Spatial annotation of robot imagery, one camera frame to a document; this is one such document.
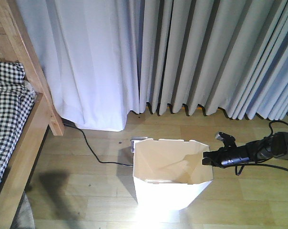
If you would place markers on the light grey curtain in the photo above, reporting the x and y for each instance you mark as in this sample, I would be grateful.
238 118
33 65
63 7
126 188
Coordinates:
217 54

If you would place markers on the black white checkered blanket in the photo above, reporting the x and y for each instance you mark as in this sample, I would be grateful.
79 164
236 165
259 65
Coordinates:
16 103

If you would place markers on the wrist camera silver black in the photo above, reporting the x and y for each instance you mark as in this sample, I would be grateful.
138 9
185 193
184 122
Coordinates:
228 140

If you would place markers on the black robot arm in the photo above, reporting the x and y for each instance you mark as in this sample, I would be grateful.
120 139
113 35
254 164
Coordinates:
273 146

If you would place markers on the white floor power socket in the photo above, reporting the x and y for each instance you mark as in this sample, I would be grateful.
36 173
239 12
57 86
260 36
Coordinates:
135 140

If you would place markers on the round grey yellow rug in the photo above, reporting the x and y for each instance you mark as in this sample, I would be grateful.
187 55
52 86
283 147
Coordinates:
23 218

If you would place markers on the white paper trash bin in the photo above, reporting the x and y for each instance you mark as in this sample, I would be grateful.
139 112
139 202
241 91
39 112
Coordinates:
168 174

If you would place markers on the white sheer curtain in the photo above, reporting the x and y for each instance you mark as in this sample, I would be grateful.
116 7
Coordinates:
87 50

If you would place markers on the wooden bed frame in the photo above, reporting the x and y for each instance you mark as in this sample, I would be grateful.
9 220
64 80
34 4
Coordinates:
16 46

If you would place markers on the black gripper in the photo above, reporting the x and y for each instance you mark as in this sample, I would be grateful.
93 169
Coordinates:
214 158

